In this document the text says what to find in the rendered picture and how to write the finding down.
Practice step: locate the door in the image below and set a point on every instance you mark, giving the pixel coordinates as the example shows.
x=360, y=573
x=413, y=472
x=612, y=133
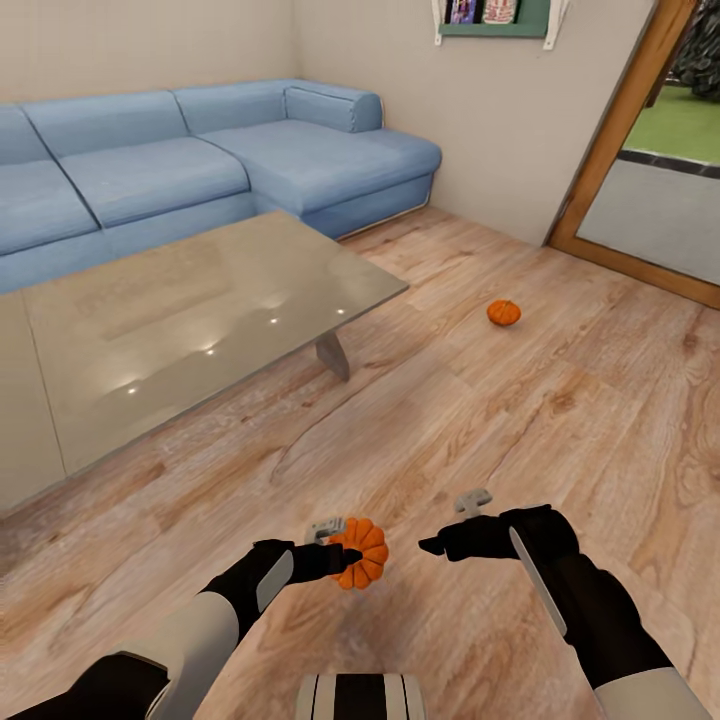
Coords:
x=646, y=201

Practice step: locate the coffee table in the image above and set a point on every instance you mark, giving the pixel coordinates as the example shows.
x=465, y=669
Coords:
x=96, y=361

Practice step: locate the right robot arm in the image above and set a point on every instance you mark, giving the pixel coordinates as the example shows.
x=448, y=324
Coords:
x=631, y=676

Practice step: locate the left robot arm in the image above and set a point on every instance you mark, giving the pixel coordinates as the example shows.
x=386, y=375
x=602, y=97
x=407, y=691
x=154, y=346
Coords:
x=165, y=671

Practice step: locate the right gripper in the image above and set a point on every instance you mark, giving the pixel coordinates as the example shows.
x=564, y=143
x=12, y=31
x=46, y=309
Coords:
x=461, y=540

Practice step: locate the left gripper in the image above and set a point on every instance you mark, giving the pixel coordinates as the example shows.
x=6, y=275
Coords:
x=329, y=560

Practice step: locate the pumpkin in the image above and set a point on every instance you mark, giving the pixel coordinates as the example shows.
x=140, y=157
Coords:
x=503, y=313
x=364, y=536

